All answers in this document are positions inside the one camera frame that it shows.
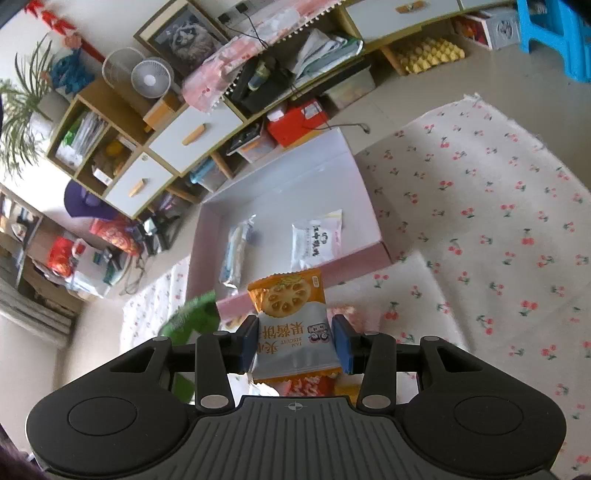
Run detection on pile of grey white bags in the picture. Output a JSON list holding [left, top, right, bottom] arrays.
[[293, 28, 365, 86]]

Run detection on red orange snack packet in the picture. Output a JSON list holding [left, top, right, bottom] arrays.
[[277, 375, 338, 398]]

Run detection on black power cable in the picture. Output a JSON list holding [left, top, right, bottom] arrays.
[[323, 121, 371, 136]]

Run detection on red printed bag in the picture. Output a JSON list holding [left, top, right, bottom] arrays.
[[90, 217, 144, 257]]

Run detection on green snack packet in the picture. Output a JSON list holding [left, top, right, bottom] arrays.
[[159, 290, 220, 402]]

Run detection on white snack packet black print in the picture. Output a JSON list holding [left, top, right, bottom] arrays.
[[291, 209, 343, 273]]

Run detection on red cardboard box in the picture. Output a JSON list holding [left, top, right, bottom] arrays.
[[265, 99, 331, 148]]

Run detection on stack of papers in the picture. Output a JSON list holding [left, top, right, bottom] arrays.
[[58, 113, 109, 167]]

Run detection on low wooden cabinet white drawers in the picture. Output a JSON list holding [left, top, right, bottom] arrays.
[[224, 0, 509, 121]]

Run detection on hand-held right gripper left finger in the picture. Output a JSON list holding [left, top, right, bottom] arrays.
[[110, 316, 259, 412]]

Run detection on black storage box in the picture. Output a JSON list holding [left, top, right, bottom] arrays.
[[228, 55, 296, 114]]

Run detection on cherry print white blanket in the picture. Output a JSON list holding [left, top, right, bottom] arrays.
[[120, 92, 591, 444]]

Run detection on white printed cardboard box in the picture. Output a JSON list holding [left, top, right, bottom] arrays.
[[455, 9, 522, 51]]

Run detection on black floor cable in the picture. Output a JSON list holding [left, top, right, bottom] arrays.
[[122, 254, 148, 296]]

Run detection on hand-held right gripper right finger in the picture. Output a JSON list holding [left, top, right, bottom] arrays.
[[331, 315, 483, 411]]

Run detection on clear storage bin orange contents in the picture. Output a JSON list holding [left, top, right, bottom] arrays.
[[228, 122, 282, 162]]

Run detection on framed raccoon picture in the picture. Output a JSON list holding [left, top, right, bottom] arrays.
[[134, 0, 232, 79]]

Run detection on large clear storage bin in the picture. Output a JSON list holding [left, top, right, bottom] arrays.
[[323, 69, 377, 112]]

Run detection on purple cap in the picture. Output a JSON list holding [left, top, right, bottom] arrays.
[[63, 180, 130, 220]]

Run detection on clear bin blue lid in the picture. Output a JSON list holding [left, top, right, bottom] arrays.
[[189, 159, 227, 192]]

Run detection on green potted plant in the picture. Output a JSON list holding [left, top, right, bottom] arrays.
[[0, 34, 56, 181]]

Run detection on black tripod device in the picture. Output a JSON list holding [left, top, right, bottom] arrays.
[[139, 215, 181, 254]]

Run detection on pink cardboard box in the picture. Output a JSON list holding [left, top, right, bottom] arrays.
[[185, 127, 393, 324]]

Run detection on wooden shelf cabinet white drawer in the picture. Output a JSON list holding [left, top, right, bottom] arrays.
[[46, 83, 178, 220]]

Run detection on small orange cardboard box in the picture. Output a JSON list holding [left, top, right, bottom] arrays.
[[142, 98, 181, 132]]

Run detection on white wire fan cage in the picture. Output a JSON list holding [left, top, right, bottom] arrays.
[[102, 47, 145, 88]]

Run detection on yellow egg tray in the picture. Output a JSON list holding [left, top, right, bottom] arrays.
[[392, 37, 466, 75]]

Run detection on wall power socket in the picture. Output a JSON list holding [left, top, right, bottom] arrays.
[[217, 2, 252, 26]]

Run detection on pink patterned cloth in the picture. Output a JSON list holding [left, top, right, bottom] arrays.
[[182, 4, 342, 112]]

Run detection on blue clear snack packet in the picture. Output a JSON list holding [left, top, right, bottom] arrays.
[[218, 215, 257, 289]]

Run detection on red gift bag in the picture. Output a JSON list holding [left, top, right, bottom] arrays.
[[46, 237, 86, 278]]

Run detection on red hanging decoration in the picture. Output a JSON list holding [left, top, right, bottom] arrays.
[[25, 0, 107, 61]]

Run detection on blue plastic stool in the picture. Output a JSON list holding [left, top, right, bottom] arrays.
[[517, 0, 591, 84]]

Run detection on orange biscuit packet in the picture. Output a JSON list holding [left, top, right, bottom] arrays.
[[247, 268, 342, 384]]

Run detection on blue paper decoration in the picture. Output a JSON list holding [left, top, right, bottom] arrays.
[[51, 48, 95, 95]]

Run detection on white shelf rack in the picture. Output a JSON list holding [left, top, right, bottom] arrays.
[[0, 185, 112, 301]]

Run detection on white desk fan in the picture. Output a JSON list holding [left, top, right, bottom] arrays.
[[130, 58, 174, 99]]

